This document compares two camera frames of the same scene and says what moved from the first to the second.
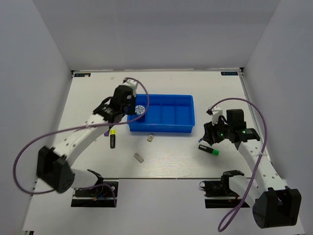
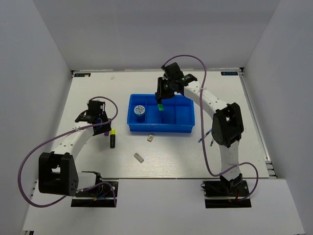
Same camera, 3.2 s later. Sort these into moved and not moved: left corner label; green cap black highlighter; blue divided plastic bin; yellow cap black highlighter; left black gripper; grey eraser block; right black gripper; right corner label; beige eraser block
Moved: green cap black highlighter; left black gripper; right black gripper
Not moved: yellow cap black highlighter; blue divided plastic bin; beige eraser block; grey eraser block; right corner label; left corner label
